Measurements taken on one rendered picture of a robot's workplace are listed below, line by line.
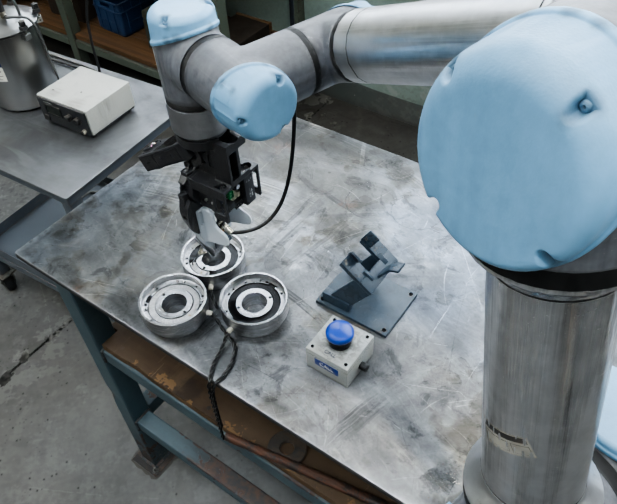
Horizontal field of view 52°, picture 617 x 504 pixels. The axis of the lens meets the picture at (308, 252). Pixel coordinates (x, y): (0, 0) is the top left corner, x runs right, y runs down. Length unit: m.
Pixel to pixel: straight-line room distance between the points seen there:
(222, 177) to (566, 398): 0.50
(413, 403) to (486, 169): 0.61
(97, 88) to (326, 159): 0.67
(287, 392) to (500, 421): 0.47
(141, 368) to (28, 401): 0.79
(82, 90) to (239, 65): 1.08
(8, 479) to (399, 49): 1.61
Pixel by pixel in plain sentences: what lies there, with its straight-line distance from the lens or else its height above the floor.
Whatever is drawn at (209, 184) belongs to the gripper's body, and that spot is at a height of 1.07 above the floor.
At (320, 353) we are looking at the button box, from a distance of 0.89.
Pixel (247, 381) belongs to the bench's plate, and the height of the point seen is 0.80.
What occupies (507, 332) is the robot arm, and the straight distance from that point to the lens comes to 0.42.
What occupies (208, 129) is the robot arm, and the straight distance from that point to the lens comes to 0.76.
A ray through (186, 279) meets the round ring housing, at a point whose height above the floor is 0.83.
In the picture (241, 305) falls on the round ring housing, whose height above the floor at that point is 0.83.
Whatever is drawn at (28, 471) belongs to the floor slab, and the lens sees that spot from 1.92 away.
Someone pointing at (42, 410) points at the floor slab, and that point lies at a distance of 2.00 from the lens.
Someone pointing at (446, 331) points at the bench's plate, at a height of 0.80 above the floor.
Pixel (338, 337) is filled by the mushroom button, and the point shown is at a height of 0.87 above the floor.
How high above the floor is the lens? 1.58
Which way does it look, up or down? 46 degrees down
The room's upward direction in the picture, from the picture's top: 4 degrees counter-clockwise
